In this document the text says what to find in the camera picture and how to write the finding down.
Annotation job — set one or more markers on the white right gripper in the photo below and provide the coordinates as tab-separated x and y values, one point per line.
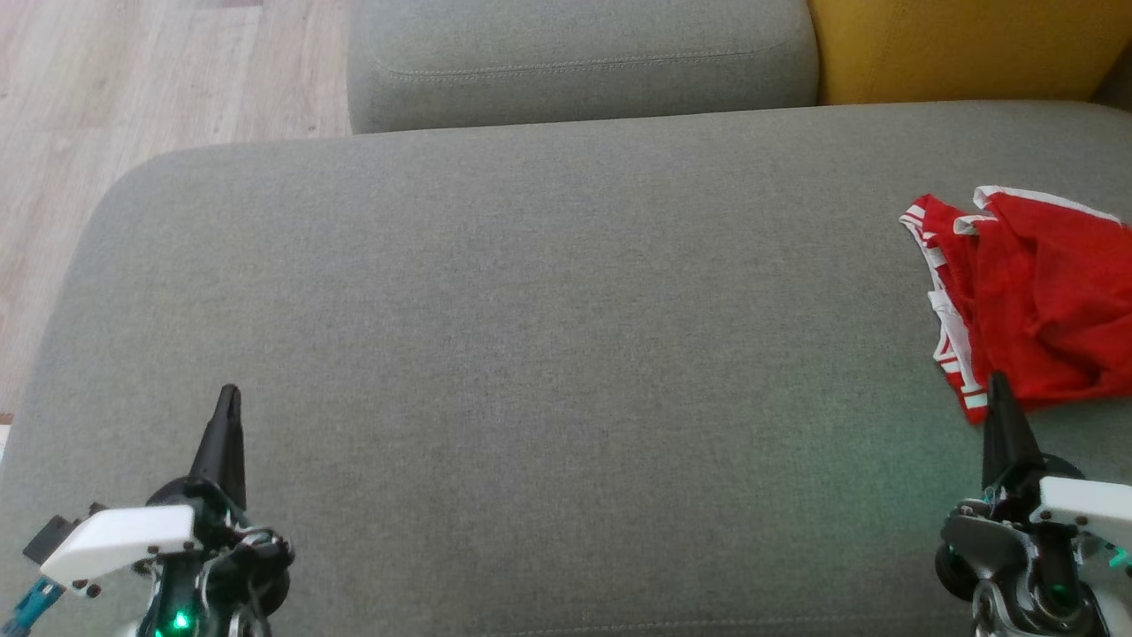
1088	509

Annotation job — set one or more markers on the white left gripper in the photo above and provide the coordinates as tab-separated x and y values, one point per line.
124	540

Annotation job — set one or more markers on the red shorts with white trim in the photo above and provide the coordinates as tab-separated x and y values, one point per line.
1052	301

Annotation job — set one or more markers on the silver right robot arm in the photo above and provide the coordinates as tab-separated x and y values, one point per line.
999	548

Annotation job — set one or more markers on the large grey sofa ottoman cushion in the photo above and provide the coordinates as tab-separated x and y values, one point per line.
531	354

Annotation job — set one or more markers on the yellow sofa backrest cushion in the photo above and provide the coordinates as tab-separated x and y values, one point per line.
955	44

